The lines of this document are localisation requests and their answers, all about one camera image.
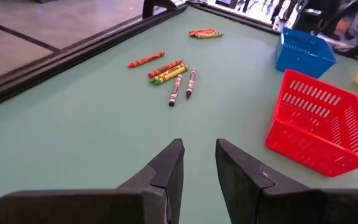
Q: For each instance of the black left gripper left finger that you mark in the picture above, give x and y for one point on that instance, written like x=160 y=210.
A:
x=104 y=205

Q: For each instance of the black table-edge clamp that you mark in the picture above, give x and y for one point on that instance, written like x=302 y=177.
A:
x=149 y=7

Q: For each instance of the blue plastic basket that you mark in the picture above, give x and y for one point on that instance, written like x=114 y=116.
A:
x=303 y=62

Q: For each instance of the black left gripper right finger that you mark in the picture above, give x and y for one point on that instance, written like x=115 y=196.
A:
x=291 y=205

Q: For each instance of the grey crayon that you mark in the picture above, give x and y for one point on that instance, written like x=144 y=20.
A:
x=191 y=82

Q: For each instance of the red plastic basket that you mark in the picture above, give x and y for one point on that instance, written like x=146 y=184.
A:
x=309 y=152

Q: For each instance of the black table frame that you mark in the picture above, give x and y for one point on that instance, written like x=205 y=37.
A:
x=57 y=62

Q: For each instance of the red crayon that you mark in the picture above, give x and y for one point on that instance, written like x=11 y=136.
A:
x=145 y=59
x=165 y=68

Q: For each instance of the pink crayon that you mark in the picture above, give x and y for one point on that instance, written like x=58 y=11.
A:
x=176 y=89

